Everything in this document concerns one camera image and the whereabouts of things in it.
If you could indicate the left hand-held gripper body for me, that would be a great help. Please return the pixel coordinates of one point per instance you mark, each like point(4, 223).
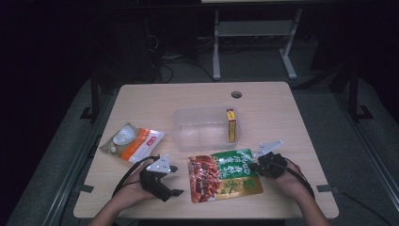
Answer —
point(160, 164)

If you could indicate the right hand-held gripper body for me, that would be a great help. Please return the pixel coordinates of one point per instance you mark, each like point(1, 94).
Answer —
point(273, 164)

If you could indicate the white orange snack packet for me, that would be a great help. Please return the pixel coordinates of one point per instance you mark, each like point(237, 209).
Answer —
point(138, 142)

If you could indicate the red green snack packet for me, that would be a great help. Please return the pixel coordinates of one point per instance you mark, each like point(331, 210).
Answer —
point(219, 175)

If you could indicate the small yellow foil box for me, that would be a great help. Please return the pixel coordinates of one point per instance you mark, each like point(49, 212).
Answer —
point(231, 125)

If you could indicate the clear plastic container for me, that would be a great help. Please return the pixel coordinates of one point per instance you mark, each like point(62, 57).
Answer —
point(200, 132)

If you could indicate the person's right hand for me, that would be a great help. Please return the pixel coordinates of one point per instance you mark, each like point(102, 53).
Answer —
point(291, 185)

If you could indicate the person's left hand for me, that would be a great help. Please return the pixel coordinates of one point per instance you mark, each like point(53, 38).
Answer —
point(131, 194)

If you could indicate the grey tape strip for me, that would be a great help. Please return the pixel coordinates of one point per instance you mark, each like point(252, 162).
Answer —
point(326, 188)
point(85, 188)

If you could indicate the black metal stand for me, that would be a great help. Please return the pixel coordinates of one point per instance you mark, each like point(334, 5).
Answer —
point(354, 94)
point(94, 97)

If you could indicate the grey metal rail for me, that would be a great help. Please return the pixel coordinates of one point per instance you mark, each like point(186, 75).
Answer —
point(70, 179)
point(370, 157)

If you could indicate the white metal table frame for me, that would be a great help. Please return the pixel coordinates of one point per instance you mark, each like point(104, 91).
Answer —
point(254, 28)

